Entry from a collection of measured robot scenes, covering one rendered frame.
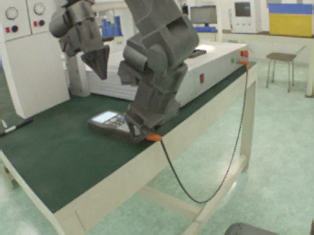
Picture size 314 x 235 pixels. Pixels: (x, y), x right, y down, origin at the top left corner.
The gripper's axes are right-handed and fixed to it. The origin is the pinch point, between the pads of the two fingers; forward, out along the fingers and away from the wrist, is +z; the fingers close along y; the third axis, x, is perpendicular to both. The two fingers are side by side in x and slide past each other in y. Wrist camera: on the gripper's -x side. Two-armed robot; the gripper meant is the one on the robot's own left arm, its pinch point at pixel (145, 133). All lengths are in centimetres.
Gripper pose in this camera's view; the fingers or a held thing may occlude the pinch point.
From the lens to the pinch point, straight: 53.7
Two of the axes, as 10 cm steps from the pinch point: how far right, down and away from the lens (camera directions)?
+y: -6.2, 3.7, -7.0
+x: 7.3, 6.0, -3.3
